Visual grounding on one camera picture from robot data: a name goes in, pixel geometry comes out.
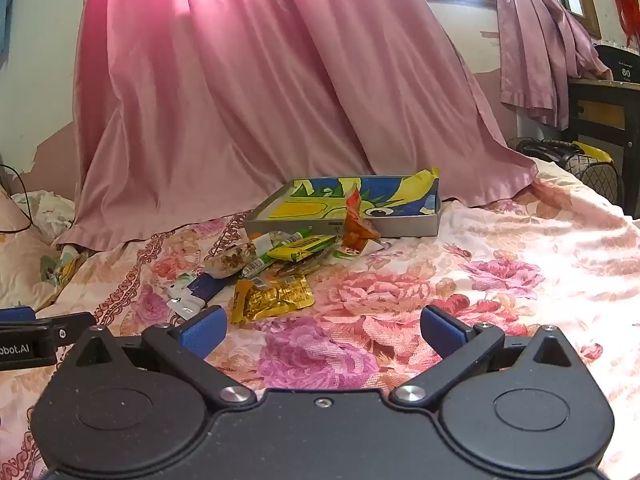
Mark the large pink curtain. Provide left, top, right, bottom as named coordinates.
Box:
left=55, top=0, right=538, bottom=253

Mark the brown nut bar packet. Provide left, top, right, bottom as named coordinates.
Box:
left=202, top=240, right=261, bottom=279

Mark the black desk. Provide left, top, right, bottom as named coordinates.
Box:
left=567, top=77, right=640, bottom=218

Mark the crumpled floral cloth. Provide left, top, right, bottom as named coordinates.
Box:
left=11, top=191, right=76, bottom=246

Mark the blue yellow printed paper lining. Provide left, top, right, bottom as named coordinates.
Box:
left=270, top=167, right=441, bottom=221

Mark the floral bed sheet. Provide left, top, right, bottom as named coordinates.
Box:
left=0, top=157, right=640, bottom=480

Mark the yellow green snack packet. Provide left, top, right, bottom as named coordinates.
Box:
left=267, top=234, right=338, bottom=262

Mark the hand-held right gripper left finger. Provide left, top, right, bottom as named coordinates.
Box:
left=65, top=305, right=257, bottom=407

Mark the floral pillow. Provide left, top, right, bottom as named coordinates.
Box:
left=0, top=185, right=63, bottom=311

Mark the green corn sausage packet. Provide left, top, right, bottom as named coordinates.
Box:
left=239, top=228, right=313, bottom=281

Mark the orange red snack packet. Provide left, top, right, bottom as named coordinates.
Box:
left=340, top=183, right=383, bottom=256

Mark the mauve curtain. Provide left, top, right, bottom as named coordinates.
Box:
left=495, top=0, right=613, bottom=131

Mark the black cable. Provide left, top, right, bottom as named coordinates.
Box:
left=0, top=164, right=35, bottom=235

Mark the blue cloth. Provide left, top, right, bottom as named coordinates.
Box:
left=0, top=0, right=19, bottom=58

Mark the golden yellow snack packet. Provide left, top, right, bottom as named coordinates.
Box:
left=230, top=275, right=316, bottom=325

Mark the dark blue snack packet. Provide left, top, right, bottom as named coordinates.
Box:
left=190, top=275, right=236, bottom=306

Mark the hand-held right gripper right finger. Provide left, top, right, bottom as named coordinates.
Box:
left=389, top=305, right=587, bottom=407

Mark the black sign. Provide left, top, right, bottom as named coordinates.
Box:
left=594, top=44, right=640, bottom=83

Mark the grey tray box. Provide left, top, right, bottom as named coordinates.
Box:
left=243, top=167, right=443, bottom=239

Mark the white green snack packet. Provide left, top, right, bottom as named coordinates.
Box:
left=166, top=272, right=207, bottom=320

